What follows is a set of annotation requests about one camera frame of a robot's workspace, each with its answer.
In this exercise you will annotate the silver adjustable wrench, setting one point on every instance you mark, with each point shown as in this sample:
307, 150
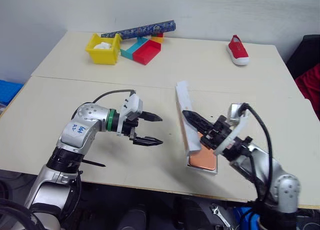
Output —
216, 210

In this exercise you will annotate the blue patterned tube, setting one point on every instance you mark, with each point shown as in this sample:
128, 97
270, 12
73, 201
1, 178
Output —
145, 30

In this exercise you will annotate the blue plastic crate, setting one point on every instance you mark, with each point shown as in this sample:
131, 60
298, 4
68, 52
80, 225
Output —
7, 90

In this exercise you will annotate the black chair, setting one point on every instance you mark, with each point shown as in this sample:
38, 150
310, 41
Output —
307, 55

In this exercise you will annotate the red plastic tray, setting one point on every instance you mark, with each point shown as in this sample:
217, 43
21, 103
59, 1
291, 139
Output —
145, 55

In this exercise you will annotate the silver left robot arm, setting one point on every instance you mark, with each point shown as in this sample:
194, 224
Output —
75, 132

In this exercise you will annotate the white crumpled item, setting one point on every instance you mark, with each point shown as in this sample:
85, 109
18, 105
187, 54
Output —
102, 46

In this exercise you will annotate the person in red clothing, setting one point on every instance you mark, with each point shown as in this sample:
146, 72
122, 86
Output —
310, 85

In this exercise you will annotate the orange smartphone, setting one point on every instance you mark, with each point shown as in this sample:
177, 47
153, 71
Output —
202, 160

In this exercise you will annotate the dark rounded shape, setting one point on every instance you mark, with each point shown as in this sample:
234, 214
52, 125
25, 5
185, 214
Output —
132, 220

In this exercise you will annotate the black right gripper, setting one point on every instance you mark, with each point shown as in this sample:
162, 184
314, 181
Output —
221, 132

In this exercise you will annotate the yellow toy block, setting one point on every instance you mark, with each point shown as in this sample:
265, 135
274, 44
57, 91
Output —
158, 39

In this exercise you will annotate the red child's shoe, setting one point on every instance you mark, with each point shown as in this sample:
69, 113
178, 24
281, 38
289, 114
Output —
237, 49

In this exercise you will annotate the red toy block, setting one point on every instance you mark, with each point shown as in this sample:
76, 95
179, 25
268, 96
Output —
158, 35

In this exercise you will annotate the teal plastic tray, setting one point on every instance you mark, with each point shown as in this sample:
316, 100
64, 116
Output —
128, 53

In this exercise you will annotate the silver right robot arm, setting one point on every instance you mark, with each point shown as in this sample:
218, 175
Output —
265, 162

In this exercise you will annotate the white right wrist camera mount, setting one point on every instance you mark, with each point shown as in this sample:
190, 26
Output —
240, 130

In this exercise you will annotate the yellow plastic bin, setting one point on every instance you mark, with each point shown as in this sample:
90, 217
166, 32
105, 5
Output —
103, 56

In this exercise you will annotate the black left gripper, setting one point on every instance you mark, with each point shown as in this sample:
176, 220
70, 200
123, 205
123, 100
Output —
130, 127

